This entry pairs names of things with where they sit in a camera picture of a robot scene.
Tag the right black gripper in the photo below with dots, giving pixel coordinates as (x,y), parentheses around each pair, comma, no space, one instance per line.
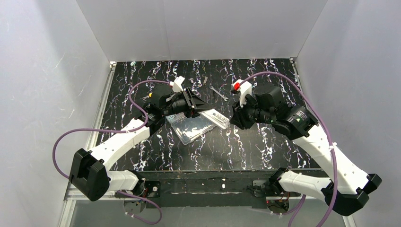
(246,115)

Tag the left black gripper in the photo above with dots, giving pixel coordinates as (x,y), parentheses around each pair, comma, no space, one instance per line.
(191,102)

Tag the white remote control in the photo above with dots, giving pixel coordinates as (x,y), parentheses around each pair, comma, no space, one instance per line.
(216,117)

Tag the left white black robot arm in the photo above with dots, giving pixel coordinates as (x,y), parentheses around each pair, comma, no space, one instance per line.
(91,170)

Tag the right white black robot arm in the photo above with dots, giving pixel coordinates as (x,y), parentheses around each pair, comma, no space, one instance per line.
(346,186)

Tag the silver open-end wrench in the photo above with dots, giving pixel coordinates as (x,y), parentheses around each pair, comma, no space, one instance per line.
(218,93)

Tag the clear plastic screw box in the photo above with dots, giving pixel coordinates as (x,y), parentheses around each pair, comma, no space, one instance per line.
(189,129)

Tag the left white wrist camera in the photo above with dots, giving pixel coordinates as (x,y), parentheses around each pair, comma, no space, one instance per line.
(176,85)

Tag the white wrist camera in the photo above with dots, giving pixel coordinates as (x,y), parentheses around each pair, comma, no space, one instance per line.
(176,85)
(243,88)

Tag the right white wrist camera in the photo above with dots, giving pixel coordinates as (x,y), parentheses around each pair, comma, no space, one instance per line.
(243,88)

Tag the black front mounting rail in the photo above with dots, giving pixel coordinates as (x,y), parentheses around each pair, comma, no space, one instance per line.
(205,188)

